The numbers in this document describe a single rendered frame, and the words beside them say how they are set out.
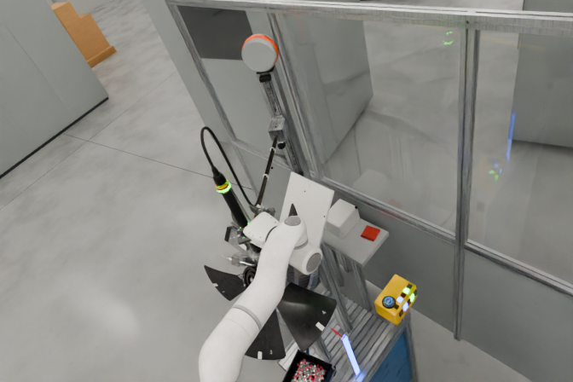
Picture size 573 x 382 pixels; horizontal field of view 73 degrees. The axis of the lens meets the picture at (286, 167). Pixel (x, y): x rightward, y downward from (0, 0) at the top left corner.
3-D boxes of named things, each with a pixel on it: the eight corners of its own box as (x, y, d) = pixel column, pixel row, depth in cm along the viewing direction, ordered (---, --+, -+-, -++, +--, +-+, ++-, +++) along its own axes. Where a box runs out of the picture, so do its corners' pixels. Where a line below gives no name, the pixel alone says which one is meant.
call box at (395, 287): (396, 286, 169) (395, 273, 163) (418, 298, 163) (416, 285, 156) (376, 314, 163) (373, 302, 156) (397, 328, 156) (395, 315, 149)
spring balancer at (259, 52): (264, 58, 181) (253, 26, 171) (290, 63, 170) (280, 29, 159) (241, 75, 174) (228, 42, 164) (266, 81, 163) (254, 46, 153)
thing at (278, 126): (276, 130, 190) (271, 116, 184) (290, 129, 188) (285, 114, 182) (272, 143, 182) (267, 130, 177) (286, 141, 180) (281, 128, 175)
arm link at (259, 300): (220, 282, 90) (285, 208, 112) (232, 326, 98) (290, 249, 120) (251, 296, 86) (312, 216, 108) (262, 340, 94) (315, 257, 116)
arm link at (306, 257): (269, 236, 112) (273, 259, 117) (302, 257, 103) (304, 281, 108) (290, 222, 117) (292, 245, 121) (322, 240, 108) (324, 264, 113)
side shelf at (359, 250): (337, 209, 230) (336, 205, 228) (389, 235, 206) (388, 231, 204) (310, 237, 220) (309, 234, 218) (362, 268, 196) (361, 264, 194)
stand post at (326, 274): (344, 326, 262) (303, 217, 189) (355, 333, 256) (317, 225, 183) (339, 331, 260) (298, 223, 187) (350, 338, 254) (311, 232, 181)
